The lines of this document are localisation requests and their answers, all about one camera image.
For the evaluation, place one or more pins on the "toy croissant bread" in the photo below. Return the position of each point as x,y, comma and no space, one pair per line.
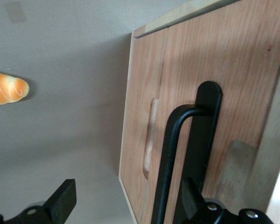
7,89

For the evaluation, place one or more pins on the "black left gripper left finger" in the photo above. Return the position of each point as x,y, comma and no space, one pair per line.
58,203

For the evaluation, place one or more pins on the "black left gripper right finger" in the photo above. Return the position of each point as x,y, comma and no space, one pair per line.
200,210

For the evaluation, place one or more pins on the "light wooden drawer cabinet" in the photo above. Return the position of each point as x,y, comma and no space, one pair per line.
273,151

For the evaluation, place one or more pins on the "wooden drawer with cutout grip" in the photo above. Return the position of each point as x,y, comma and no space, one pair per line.
137,93

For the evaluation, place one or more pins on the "grey tape patch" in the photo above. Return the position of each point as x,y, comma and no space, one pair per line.
16,12

